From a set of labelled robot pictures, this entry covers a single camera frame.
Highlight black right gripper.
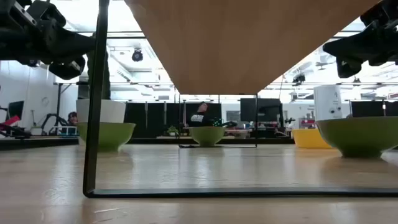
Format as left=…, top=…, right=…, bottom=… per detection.
left=322, top=0, right=398, bottom=79

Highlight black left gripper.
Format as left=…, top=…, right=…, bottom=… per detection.
left=0, top=0, right=96, bottom=80

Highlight green bowl with floral inside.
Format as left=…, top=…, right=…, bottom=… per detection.
left=188, top=126, right=226, bottom=147
left=76, top=122, right=137, bottom=152
left=315, top=116, right=398, bottom=159

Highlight yellow plastic mini bowl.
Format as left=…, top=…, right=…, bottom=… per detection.
left=292, top=128, right=333, bottom=149

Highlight white cylindrical appliance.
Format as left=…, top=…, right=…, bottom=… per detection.
left=313, top=85, right=343, bottom=121

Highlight black ceiling spotlight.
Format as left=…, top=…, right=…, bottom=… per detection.
left=131, top=48, right=144, bottom=63
left=292, top=73, right=307, bottom=85

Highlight black partition panels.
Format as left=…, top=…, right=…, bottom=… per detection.
left=350, top=100, right=398, bottom=118
left=124, top=102, right=223, bottom=138

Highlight person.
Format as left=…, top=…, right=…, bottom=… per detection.
left=67, top=111, right=79, bottom=126
left=188, top=101, right=216, bottom=128

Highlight white plant pot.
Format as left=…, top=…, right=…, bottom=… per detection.
left=75, top=99, right=127, bottom=124

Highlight red object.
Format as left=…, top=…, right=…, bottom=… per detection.
left=0, top=114, right=21, bottom=131

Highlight small potted plant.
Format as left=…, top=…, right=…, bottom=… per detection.
left=166, top=124, right=180, bottom=137

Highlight black table edge rail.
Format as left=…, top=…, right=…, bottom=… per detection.
left=0, top=137, right=295, bottom=151

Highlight wooden shelf with black frame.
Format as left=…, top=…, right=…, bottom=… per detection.
left=82, top=0, right=398, bottom=198

